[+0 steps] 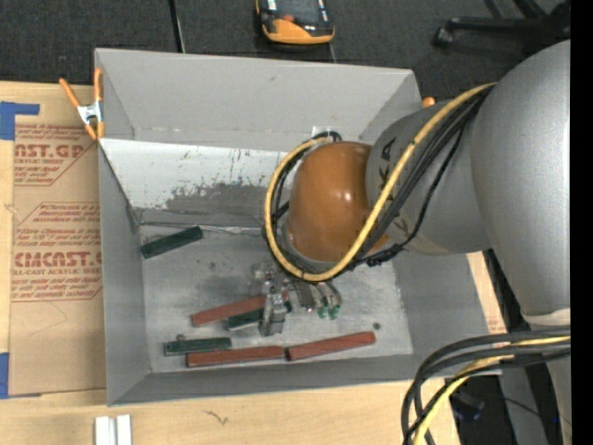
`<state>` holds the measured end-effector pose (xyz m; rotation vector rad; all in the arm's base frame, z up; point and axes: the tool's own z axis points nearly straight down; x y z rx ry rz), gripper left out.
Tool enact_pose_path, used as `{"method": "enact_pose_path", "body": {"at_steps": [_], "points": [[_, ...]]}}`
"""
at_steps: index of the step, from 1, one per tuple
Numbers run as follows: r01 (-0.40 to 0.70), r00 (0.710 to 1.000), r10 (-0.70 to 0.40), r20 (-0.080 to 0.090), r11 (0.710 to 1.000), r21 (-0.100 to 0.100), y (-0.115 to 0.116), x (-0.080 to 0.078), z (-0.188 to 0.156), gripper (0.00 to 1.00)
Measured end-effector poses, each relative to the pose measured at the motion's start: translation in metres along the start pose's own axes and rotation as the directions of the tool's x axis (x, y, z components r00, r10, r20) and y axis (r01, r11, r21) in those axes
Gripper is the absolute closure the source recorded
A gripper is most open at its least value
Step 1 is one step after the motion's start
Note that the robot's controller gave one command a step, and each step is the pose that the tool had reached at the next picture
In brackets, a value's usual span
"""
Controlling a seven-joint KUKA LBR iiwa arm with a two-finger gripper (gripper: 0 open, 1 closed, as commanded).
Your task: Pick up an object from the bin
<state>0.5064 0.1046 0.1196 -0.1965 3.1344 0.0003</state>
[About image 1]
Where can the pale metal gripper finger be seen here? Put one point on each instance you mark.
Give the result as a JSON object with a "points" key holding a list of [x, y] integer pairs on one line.
{"points": [[281, 304], [272, 326]]}

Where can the dark green block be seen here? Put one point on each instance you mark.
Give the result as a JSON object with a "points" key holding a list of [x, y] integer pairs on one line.
{"points": [[244, 320], [171, 242], [199, 345]]}

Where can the red-brown flat block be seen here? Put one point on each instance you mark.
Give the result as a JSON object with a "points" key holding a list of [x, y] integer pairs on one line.
{"points": [[331, 346], [222, 312], [234, 356]]}

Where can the grey metal bin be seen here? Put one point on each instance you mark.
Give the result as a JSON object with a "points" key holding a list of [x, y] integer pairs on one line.
{"points": [[185, 100]]}

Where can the brown cardboard board, red print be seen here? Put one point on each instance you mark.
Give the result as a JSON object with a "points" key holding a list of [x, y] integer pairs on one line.
{"points": [[55, 230]]}

